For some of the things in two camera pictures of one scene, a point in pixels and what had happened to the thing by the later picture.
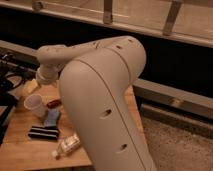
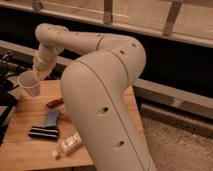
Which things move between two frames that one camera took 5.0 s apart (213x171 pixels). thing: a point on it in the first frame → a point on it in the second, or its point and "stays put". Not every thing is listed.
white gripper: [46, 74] → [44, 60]
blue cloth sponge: [52, 117] stays put
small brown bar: [53, 104] stays put
